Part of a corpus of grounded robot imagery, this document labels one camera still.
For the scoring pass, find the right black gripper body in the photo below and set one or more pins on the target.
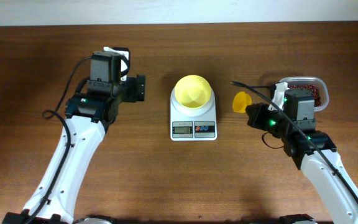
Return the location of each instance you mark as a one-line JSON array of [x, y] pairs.
[[269, 120]]

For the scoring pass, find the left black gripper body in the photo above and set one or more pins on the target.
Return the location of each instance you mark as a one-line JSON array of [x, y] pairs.
[[125, 93]]

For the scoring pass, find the yellow measuring scoop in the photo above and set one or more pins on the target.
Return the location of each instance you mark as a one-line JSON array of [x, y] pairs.
[[241, 101]]

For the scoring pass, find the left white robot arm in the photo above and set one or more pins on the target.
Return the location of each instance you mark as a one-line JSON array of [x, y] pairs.
[[87, 117]]

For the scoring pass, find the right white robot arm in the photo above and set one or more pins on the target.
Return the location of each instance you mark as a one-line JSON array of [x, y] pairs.
[[312, 151]]

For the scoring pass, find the pale yellow plastic bowl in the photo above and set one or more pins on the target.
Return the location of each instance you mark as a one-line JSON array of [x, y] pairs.
[[192, 91]]

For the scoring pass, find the white digital kitchen scale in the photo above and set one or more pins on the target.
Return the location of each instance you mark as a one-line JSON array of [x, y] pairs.
[[193, 124]]

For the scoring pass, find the red beans in container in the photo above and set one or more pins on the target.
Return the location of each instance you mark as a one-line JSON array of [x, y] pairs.
[[312, 90]]

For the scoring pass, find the clear plastic food container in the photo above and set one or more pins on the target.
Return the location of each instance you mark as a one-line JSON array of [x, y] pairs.
[[322, 95]]

